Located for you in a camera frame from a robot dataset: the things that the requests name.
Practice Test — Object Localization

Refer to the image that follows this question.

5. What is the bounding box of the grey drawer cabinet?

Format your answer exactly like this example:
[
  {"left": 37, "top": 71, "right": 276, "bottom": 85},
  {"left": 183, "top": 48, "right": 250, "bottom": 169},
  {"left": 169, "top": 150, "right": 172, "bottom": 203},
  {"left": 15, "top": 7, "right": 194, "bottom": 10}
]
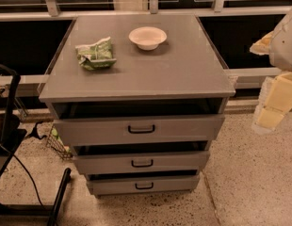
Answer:
[{"left": 40, "top": 15, "right": 235, "bottom": 181}]

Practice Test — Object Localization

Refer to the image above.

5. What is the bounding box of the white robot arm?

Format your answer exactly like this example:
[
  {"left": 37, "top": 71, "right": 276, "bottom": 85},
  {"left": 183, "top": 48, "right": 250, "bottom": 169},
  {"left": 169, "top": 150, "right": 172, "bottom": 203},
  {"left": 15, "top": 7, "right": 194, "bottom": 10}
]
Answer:
[{"left": 250, "top": 9, "right": 292, "bottom": 135}]

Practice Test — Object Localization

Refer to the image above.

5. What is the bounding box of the grey bottom drawer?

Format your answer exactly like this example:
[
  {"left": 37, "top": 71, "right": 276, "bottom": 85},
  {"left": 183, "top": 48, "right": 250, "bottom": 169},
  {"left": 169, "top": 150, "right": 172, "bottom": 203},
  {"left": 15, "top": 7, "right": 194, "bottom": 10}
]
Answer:
[{"left": 87, "top": 175, "right": 200, "bottom": 196}]

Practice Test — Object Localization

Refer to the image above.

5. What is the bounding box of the grey middle drawer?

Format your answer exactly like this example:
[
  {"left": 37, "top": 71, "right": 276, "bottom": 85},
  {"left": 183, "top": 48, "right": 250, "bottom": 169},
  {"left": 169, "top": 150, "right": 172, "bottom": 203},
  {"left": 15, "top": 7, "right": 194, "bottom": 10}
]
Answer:
[{"left": 73, "top": 151, "right": 209, "bottom": 174}]

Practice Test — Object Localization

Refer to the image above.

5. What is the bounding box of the grey drawer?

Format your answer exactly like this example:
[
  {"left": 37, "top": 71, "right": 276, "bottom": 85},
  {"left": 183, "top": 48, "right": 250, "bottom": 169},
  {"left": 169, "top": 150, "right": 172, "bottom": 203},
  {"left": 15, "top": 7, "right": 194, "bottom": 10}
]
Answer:
[
  {"left": 87, "top": 175, "right": 200, "bottom": 196},
  {"left": 54, "top": 115, "right": 224, "bottom": 146},
  {"left": 73, "top": 151, "right": 209, "bottom": 174}
]

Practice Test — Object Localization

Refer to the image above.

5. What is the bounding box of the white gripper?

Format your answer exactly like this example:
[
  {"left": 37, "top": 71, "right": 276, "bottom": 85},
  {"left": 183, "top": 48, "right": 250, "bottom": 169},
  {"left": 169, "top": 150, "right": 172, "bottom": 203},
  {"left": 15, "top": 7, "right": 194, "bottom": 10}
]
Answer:
[{"left": 250, "top": 32, "right": 292, "bottom": 135}]

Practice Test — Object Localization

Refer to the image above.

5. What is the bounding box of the grey top drawer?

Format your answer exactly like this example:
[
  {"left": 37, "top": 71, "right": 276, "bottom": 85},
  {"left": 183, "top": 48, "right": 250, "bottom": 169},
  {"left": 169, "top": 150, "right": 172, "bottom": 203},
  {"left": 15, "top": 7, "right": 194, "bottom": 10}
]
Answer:
[{"left": 54, "top": 115, "right": 224, "bottom": 146}]

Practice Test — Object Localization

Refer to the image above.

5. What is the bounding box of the metal window railing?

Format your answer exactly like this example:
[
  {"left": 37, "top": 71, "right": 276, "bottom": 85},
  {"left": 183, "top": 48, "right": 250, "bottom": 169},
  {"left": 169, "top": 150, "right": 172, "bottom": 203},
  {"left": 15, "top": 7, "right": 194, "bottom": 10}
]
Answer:
[{"left": 0, "top": 0, "right": 292, "bottom": 99}]

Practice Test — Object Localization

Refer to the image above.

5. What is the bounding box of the black cable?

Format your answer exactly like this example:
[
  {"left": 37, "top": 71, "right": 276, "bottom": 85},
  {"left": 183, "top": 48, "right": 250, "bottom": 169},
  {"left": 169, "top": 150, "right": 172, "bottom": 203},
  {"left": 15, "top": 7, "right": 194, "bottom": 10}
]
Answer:
[{"left": 0, "top": 141, "right": 46, "bottom": 209}]

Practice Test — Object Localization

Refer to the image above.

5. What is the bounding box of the black metal stand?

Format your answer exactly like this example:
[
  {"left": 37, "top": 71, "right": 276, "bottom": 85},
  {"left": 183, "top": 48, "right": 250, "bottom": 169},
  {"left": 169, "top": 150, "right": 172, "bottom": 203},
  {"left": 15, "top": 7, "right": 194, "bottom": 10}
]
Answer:
[{"left": 0, "top": 64, "right": 71, "bottom": 226}]

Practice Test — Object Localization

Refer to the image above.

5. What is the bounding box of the green snack bag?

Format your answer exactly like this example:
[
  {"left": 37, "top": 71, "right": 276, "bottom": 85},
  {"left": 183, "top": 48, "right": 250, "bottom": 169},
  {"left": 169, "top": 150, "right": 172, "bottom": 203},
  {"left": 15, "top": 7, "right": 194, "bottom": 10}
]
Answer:
[{"left": 75, "top": 37, "right": 117, "bottom": 71}]

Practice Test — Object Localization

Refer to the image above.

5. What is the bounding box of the wire mesh basket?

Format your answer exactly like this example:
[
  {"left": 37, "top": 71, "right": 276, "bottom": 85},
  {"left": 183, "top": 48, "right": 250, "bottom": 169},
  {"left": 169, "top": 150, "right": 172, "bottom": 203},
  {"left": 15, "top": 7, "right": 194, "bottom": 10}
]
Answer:
[{"left": 46, "top": 126, "right": 73, "bottom": 160}]

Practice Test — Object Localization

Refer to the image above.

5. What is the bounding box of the white bowl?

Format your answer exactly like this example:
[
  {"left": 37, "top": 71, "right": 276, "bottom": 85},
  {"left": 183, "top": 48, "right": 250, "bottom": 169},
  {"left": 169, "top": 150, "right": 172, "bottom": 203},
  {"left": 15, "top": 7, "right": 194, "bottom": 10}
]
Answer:
[{"left": 129, "top": 26, "right": 167, "bottom": 51}]

